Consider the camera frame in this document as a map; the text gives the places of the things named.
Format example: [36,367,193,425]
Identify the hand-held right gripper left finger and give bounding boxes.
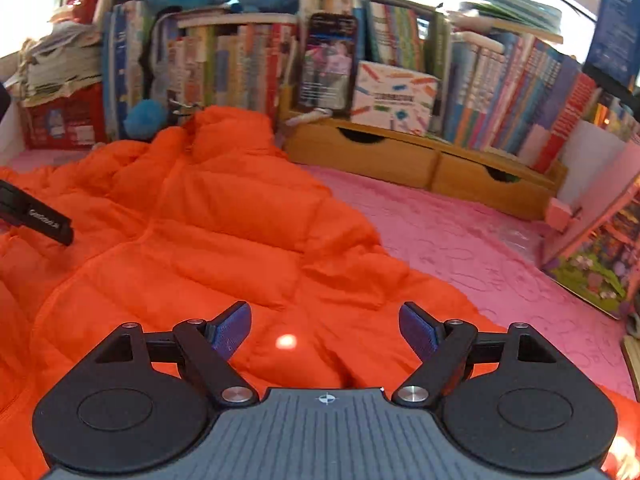
[92,301,260,407]

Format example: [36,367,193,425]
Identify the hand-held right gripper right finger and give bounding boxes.
[391,302,560,407]

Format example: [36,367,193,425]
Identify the orange puffer jacket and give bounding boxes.
[0,105,640,480]

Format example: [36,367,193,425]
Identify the red plastic basket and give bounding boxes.
[22,82,108,151]

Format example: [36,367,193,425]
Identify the clear plastic bag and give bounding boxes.
[500,225,551,261]

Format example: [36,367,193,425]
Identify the blue plush ball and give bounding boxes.
[124,99,168,141]

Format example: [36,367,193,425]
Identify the stack of paper workbooks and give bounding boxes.
[20,22,108,106]

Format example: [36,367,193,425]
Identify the wooden drawer organizer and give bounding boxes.
[282,85,568,221]

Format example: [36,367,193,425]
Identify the row of tall blue books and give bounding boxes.
[102,0,156,143]

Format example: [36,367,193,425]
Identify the pink triangular toy case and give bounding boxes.
[542,145,640,321]

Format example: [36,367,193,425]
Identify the red ornament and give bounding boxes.
[50,0,108,26]

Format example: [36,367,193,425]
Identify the wooden stand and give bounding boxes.
[620,335,640,401]

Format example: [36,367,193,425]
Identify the white board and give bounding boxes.
[557,120,631,211]

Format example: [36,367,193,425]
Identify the row of pink blue books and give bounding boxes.
[440,30,606,173]

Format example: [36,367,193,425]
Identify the smartphone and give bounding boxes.
[295,12,360,113]

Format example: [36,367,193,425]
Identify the row of shiny small books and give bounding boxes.
[582,87,640,146]

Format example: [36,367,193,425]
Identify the row of thin green books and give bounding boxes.
[300,0,453,136]

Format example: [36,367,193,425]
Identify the stack of green workbooks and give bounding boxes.
[457,0,566,43]

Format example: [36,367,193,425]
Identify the dark blue box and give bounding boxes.
[582,0,640,91]

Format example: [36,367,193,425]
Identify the white coiled cable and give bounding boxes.
[285,107,333,126]

